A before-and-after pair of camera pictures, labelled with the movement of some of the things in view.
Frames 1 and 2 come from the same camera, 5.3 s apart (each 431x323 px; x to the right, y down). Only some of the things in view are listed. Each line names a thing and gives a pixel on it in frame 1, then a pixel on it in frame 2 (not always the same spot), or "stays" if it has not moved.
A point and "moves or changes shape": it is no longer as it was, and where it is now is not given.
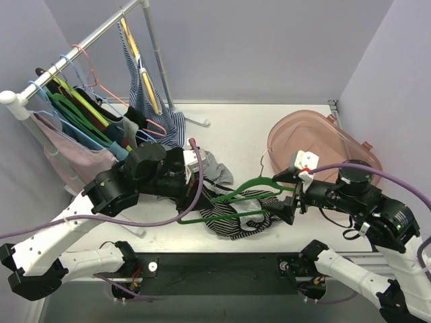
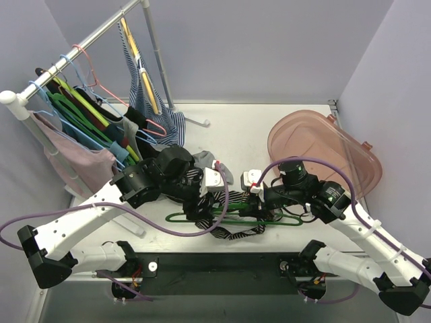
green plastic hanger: [219, 199] moves or changes shape
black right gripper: [297, 194] → [253, 204]
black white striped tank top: [233, 213] moves or changes shape
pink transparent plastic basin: [321, 135] stays
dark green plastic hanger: [72, 115] stays
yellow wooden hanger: [134, 48] stays
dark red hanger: [81, 109] stays
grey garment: [212, 170] stays
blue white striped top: [168, 127] stays
